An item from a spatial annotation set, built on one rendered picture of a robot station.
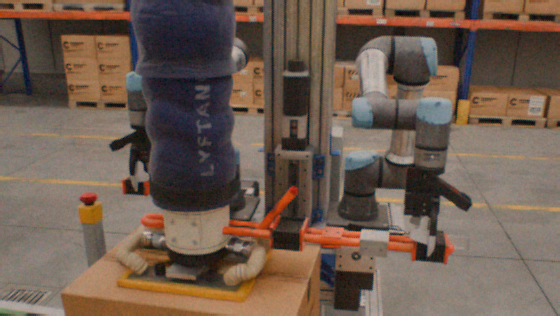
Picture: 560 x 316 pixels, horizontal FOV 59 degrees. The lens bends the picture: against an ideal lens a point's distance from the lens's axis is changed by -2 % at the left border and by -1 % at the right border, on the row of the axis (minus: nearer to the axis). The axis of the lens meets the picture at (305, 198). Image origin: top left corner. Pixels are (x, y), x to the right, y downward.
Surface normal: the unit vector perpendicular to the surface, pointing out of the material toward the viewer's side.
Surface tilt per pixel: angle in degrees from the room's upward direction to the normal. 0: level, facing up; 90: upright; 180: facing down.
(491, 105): 91
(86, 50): 91
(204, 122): 73
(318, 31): 90
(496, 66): 90
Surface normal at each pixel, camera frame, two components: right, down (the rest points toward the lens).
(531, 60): -0.11, 0.36
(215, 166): 0.64, 0.09
